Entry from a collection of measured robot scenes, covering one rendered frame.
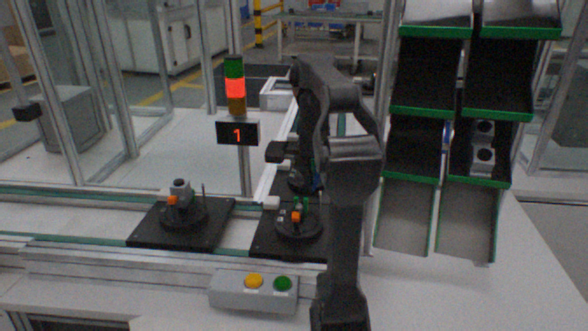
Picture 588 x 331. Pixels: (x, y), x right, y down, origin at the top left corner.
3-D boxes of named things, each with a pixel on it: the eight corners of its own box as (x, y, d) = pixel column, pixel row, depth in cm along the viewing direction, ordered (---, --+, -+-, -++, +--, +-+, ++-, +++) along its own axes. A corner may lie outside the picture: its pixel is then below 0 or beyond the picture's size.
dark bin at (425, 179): (438, 186, 88) (444, 166, 82) (380, 177, 92) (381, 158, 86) (444, 100, 104) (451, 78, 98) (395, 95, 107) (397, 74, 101)
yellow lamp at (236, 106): (244, 116, 106) (242, 98, 104) (226, 115, 106) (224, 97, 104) (248, 109, 110) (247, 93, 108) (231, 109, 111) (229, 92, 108)
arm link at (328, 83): (384, 173, 48) (393, 90, 44) (319, 178, 47) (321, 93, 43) (332, 106, 74) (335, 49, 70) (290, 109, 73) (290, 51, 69)
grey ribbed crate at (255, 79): (287, 109, 290) (286, 79, 279) (206, 106, 297) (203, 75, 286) (294, 92, 327) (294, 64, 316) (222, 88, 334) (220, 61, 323)
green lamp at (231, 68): (241, 80, 101) (240, 60, 99) (222, 79, 102) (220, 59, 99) (246, 74, 105) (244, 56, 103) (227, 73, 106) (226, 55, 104)
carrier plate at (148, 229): (212, 253, 103) (211, 247, 102) (126, 246, 106) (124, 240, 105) (235, 202, 124) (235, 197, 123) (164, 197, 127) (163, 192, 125)
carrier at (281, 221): (339, 265, 99) (342, 227, 93) (248, 257, 102) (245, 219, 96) (341, 211, 120) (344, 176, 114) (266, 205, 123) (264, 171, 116)
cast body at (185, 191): (185, 208, 108) (181, 186, 105) (170, 207, 109) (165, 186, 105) (195, 192, 116) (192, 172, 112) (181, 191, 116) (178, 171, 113)
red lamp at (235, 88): (242, 98, 104) (241, 80, 101) (224, 97, 104) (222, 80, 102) (247, 92, 108) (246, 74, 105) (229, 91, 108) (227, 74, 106)
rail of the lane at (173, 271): (357, 310, 98) (360, 278, 93) (30, 279, 108) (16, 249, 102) (356, 292, 103) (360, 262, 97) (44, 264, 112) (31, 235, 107)
